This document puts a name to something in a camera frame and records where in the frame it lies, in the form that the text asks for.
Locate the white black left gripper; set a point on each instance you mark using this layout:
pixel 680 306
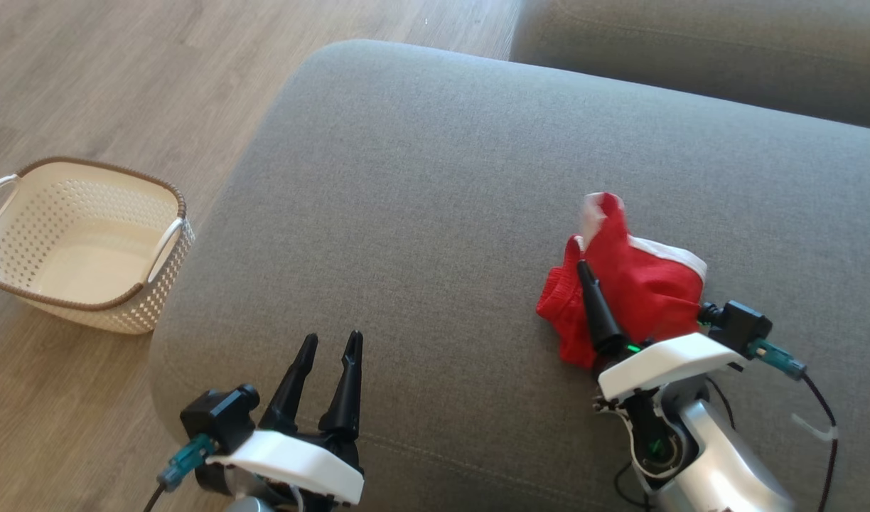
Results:
pixel 293 462

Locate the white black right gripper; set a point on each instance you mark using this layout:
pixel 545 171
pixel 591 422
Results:
pixel 662 366

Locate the red jersey with white sleeves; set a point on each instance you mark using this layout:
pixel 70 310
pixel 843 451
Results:
pixel 634 291

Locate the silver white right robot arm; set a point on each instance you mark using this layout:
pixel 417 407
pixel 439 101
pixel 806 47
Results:
pixel 712 455

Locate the grey fabric sofa seat cushion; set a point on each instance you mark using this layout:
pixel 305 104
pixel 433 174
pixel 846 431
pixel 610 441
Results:
pixel 442 213

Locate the cream perforated laundry basket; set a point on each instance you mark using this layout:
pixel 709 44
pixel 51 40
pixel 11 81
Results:
pixel 87 249

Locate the grey fabric sofa side cushion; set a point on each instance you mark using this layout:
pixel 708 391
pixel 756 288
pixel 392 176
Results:
pixel 726 50

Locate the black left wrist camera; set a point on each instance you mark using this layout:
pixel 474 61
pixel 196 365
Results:
pixel 222 419

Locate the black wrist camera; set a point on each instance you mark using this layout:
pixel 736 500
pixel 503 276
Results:
pixel 740 327
pixel 222 419

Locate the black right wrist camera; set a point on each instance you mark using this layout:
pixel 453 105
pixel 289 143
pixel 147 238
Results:
pixel 740 327

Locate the teal left camera plug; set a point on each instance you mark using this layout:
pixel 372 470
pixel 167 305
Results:
pixel 186 462

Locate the teal camera plug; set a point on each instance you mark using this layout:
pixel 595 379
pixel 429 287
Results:
pixel 780 359
pixel 186 462

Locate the teal right camera plug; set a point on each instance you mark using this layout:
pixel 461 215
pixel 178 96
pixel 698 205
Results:
pixel 780 359

